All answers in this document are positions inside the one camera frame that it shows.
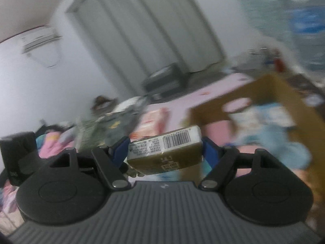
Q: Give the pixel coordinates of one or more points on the blue checked towel bundle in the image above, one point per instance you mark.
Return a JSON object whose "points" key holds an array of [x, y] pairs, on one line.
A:
{"points": [[275, 140]]}

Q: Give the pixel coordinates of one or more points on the pink floral quilt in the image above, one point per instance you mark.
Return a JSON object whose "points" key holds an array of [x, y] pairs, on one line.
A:
{"points": [[46, 187]]}

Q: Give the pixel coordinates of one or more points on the blue floral hanging cloth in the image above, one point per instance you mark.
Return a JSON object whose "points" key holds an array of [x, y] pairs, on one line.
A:
{"points": [[269, 17]]}

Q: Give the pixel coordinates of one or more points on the white wall air conditioner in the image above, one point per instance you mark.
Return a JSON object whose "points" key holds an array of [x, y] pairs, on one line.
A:
{"points": [[38, 38]]}

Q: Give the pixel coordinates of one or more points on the gold tissue pack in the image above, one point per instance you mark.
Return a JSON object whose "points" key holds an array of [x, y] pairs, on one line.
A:
{"points": [[171, 151]]}

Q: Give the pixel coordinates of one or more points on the brown cardboard box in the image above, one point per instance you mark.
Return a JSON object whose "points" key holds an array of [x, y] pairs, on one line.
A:
{"points": [[238, 91]]}

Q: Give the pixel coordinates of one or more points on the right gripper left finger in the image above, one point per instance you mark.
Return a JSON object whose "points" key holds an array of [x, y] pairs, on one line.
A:
{"points": [[108, 161]]}

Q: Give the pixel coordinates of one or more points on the dark grey storage bin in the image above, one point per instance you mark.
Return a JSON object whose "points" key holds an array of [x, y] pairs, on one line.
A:
{"points": [[166, 82]]}

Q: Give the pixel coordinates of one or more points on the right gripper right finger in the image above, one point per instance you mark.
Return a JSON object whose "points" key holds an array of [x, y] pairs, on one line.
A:
{"points": [[222, 162]]}

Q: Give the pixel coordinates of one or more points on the large blue water bottle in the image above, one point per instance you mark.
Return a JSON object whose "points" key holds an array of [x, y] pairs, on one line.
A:
{"points": [[306, 22]]}

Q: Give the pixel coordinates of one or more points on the red wet wipes pack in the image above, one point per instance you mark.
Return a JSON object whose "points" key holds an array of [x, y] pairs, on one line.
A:
{"points": [[151, 124]]}

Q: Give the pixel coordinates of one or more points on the grey curtain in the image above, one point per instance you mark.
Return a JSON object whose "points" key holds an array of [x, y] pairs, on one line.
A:
{"points": [[131, 39]]}

